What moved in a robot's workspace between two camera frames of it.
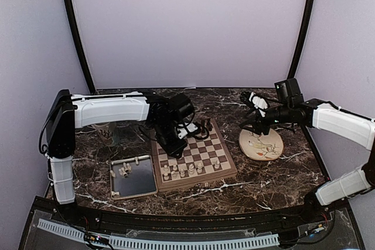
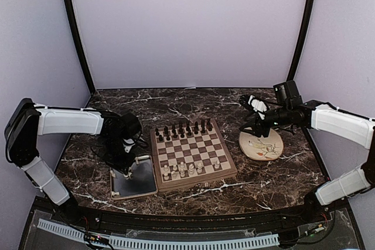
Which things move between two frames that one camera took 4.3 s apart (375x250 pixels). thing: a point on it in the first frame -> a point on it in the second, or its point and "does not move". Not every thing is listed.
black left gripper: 176,150 -> 122,165
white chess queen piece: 191,169 does not move
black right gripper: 259,123 does not move
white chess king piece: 199,168 does not move
